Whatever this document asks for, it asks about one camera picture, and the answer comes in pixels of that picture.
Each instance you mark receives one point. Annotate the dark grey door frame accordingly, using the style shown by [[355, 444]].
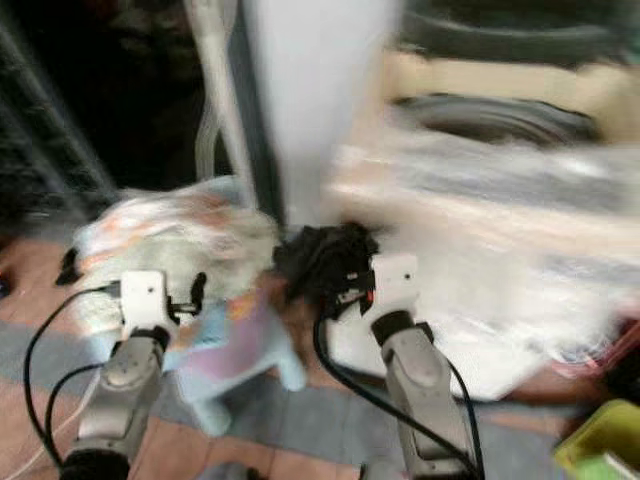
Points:
[[255, 110]]

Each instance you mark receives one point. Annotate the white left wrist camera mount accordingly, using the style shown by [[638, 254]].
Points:
[[144, 298]]

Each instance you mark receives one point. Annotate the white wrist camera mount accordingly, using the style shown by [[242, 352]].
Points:
[[144, 298], [396, 285]]

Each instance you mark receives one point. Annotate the white top-load washing machine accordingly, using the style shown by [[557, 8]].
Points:
[[500, 210]]

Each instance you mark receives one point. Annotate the small black floor item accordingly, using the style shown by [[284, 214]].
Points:
[[69, 267]]

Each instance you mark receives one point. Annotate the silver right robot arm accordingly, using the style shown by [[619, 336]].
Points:
[[430, 395]]

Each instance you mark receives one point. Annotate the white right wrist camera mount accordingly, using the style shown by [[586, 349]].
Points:
[[396, 285]]

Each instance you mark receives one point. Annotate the light blue plastic stool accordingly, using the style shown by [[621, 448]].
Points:
[[240, 350]]

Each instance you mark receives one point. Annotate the floral pale clothes pile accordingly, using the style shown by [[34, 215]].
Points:
[[170, 238]]

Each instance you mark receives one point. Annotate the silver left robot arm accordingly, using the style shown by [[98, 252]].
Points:
[[118, 390]]

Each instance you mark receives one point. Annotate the white plastic pipe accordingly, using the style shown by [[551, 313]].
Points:
[[218, 80]]

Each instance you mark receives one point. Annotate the grey metal grate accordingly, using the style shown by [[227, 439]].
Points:
[[50, 150]]

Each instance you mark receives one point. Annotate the green plastic bin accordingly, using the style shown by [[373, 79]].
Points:
[[600, 440]]

